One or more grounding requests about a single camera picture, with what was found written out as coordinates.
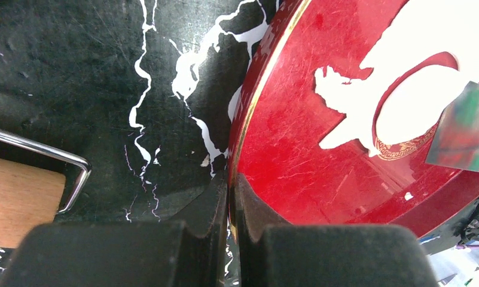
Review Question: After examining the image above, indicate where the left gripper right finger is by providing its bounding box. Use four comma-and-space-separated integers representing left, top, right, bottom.
233, 174, 437, 286

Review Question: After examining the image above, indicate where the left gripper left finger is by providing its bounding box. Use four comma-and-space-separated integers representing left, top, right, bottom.
0, 171, 227, 286

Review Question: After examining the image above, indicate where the round red tray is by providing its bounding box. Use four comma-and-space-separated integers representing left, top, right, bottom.
229, 1, 479, 237

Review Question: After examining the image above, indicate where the wooden rolling pin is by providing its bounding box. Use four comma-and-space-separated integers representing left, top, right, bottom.
0, 129, 91, 248

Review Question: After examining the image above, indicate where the cut round dough wrapper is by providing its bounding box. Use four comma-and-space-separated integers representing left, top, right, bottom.
376, 65, 470, 145

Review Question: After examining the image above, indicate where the scraper knife orange handle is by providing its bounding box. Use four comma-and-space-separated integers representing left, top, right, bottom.
426, 82, 479, 172

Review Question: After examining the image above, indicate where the white dough piece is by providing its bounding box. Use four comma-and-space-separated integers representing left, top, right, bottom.
315, 1, 479, 157

